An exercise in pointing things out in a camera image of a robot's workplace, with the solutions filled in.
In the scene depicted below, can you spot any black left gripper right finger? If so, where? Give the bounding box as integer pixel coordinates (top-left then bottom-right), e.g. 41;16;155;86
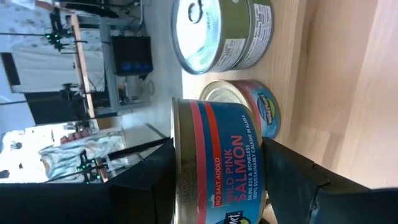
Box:
262;138;332;224

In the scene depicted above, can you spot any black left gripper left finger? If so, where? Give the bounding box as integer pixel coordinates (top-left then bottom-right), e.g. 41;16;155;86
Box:
104;138;177;224

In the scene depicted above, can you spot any olive green tuna can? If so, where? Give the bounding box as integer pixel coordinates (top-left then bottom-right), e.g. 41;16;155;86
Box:
239;0;275;71
170;0;254;76

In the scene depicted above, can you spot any colourful cloth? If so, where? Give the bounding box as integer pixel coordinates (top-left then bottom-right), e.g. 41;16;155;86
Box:
39;129;127;183

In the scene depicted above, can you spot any black computer box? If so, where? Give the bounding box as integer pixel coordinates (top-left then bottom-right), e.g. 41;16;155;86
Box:
111;35;154;78

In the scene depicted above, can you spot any wooden beam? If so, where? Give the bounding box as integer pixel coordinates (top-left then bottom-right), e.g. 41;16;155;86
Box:
70;12;96;119

